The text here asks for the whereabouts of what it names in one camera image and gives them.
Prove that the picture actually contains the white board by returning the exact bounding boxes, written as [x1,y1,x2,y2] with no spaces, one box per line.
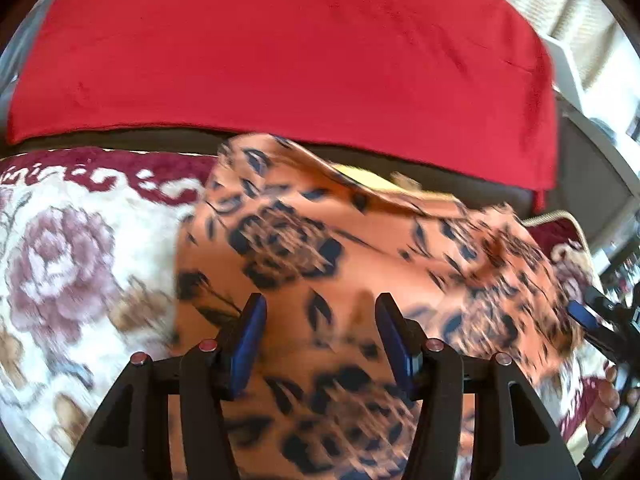
[542,35,591,111]

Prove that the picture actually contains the red blanket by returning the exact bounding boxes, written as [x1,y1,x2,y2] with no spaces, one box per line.
[5,0,561,213]

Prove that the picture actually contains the beige dotted curtain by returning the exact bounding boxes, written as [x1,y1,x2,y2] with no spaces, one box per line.
[457,0,618,91]

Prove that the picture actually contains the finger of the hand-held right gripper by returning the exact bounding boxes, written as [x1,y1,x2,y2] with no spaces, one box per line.
[566,300,618,356]
[582,284,626,321]

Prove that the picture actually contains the orange floral shirt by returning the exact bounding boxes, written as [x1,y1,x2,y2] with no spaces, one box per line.
[167,132,583,480]

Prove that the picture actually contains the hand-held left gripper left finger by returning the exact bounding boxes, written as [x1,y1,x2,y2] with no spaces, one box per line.
[60,292,268,480]

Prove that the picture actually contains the person's right hand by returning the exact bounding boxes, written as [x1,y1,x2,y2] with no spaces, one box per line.
[586,364,623,436]

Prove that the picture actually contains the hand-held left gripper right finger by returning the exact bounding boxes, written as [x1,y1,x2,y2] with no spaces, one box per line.
[375,292,583,480]

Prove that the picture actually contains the floral plush blanket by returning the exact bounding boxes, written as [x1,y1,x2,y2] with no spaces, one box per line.
[0,147,621,480]

